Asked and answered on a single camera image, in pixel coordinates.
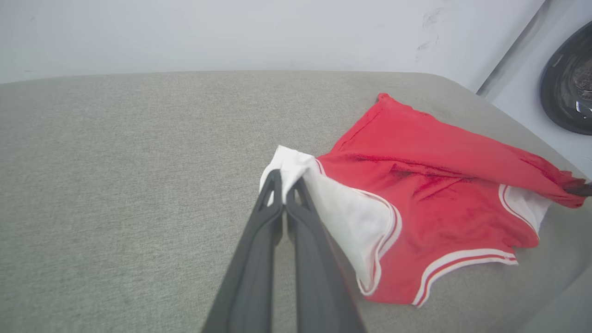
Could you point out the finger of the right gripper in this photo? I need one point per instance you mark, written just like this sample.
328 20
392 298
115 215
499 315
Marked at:
582 190

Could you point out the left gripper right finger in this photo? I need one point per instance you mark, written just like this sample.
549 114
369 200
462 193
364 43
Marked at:
314 277

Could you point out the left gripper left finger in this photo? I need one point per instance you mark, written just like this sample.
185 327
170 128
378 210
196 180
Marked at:
252 268

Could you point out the red shorts with white trim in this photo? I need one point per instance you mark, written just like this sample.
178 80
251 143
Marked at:
439 157

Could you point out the dark round washing machine door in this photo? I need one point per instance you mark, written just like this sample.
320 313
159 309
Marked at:
569 83

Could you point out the white washing machine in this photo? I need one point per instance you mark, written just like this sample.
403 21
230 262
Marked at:
518 83

